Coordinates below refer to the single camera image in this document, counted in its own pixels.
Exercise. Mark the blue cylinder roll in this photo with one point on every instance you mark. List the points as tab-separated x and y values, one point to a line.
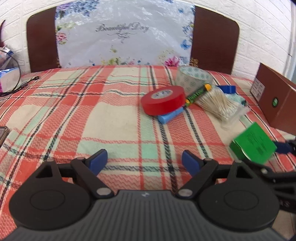
169	116

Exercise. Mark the green white wipes packet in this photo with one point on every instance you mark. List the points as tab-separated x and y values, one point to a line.
237	98

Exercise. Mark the floral plastic cover sheet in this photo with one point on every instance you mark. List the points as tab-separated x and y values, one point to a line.
90	33

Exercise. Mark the bag of cotton swabs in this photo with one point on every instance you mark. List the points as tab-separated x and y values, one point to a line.
216	102

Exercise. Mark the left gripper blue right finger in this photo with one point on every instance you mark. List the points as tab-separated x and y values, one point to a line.
202	174

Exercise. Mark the green small box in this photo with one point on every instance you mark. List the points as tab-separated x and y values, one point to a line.
253	144

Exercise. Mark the red plaid bed blanket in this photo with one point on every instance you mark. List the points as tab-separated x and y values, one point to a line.
68	113

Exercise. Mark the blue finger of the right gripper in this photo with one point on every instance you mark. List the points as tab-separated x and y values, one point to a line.
283	147

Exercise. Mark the patterned clear tape roll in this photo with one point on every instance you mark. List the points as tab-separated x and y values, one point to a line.
191	78

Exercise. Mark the brown cardboard storage box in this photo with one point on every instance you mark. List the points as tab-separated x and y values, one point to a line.
275	95

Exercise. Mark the red tape roll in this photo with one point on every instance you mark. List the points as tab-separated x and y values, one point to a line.
163	100

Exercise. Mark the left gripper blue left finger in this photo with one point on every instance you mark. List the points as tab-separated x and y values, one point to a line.
86	171

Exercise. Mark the dark wooden headboard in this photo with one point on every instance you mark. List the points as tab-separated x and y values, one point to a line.
215	40

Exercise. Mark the blue tape roll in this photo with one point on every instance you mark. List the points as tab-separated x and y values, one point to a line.
227	89

